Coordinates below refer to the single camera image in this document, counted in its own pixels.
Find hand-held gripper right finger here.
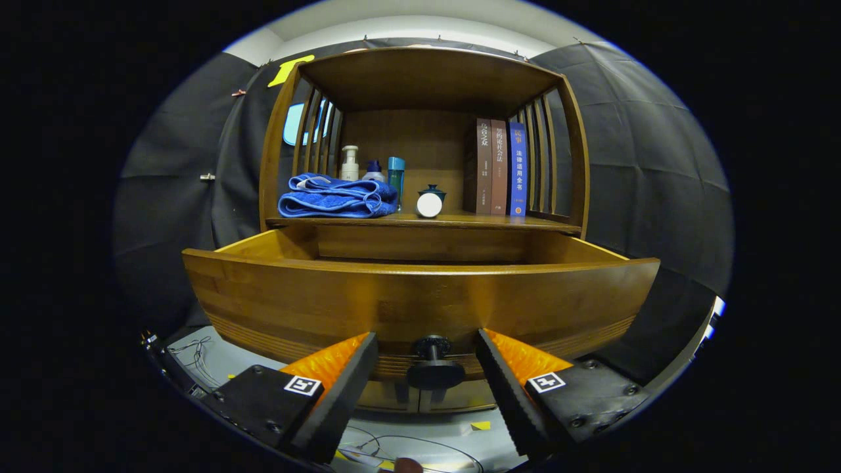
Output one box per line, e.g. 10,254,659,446
476,328,651,459

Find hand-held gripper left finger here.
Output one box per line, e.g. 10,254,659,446
209,332,380,464

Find wooden drawer with black knob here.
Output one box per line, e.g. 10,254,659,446
182,227,661,390

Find wooden cabinet door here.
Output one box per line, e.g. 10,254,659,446
430,381,497,413
358,380,421,413

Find wooden countertop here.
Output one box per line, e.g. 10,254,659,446
266,210,582,234

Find wooden cabinet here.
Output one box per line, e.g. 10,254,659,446
258,46,591,415

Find blue folded towel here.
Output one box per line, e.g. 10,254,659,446
277,173,399,219

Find blue book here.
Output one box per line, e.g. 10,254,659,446
508,122,528,217

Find reddish brown book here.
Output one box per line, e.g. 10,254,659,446
491,120,509,215

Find teal slim bottle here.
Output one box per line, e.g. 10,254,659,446
388,156,406,211

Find black backdrop cloth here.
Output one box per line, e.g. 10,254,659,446
113,38,735,385

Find thin black cable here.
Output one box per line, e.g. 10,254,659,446
335,424,484,473

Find thin white cable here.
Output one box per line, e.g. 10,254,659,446
168,336,217,388

